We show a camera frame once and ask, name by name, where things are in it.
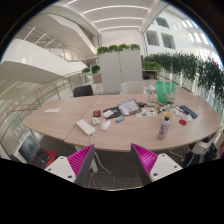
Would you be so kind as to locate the low planter with green plants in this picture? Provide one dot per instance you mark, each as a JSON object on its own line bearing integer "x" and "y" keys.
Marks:
{"x": 95, "y": 69}

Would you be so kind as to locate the white cabinet with green plants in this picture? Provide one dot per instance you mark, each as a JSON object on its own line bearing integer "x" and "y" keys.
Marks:
{"x": 120, "y": 71}

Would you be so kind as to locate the white chair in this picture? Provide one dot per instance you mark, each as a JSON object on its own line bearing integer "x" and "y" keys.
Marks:
{"x": 203, "y": 146}
{"x": 133, "y": 88}

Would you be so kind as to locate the black wallet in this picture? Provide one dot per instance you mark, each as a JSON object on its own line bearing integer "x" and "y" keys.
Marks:
{"x": 112, "y": 112}

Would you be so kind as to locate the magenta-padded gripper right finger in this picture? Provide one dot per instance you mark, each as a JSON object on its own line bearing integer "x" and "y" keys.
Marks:
{"x": 146, "y": 159}

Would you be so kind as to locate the black chair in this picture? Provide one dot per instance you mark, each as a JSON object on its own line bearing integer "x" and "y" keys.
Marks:
{"x": 83, "y": 91}

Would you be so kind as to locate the white computer mouse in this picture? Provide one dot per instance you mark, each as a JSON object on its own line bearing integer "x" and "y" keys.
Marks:
{"x": 105, "y": 125}

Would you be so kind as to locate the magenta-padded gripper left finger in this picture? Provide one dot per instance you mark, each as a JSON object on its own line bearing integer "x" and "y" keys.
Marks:
{"x": 78, "y": 160}

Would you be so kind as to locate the white paper sheet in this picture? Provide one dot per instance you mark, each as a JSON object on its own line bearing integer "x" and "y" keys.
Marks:
{"x": 52, "y": 110}

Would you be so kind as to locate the dark blue keyboard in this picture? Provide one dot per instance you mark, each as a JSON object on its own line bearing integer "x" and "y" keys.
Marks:
{"x": 188, "y": 112}

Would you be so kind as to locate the green leafy hedge plants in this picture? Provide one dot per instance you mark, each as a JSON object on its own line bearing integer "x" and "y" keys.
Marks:
{"x": 190, "y": 68}

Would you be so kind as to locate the pale yellow cup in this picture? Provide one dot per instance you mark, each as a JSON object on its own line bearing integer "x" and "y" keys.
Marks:
{"x": 168, "y": 114}

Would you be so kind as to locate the green tote bag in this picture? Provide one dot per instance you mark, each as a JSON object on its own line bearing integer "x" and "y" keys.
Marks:
{"x": 164, "y": 92}

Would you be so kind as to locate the lilac drink bottle black cap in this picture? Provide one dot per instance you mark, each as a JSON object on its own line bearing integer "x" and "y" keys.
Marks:
{"x": 163, "y": 131}

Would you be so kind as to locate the small teal marker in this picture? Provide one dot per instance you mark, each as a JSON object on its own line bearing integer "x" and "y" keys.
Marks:
{"x": 119, "y": 120}

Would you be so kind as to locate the black power adapter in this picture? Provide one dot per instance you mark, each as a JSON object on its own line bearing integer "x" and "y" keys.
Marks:
{"x": 141, "y": 104}

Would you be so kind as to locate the colourful sticker sheet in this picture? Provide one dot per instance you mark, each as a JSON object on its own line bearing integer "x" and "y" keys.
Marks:
{"x": 146, "y": 112}

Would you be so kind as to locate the small white case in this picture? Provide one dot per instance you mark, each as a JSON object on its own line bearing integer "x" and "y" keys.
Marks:
{"x": 189, "y": 117}

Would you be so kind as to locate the small dark red case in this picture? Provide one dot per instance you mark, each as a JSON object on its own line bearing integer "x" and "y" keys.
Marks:
{"x": 97, "y": 113}

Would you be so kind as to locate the black laptop bag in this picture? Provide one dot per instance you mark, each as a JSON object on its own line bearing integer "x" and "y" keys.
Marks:
{"x": 31, "y": 151}

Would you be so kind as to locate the clear plastic shaker bottle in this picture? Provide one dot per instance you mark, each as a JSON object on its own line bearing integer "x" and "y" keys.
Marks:
{"x": 151, "y": 94}

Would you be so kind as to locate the small white rounded device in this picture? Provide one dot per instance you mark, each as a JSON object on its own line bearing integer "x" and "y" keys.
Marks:
{"x": 95, "y": 121}

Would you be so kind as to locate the flat round red coaster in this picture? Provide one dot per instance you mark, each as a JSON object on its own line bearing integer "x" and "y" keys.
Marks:
{"x": 182, "y": 122}

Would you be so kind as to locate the white power strip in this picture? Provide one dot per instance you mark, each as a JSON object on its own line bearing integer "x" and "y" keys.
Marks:
{"x": 85, "y": 127}

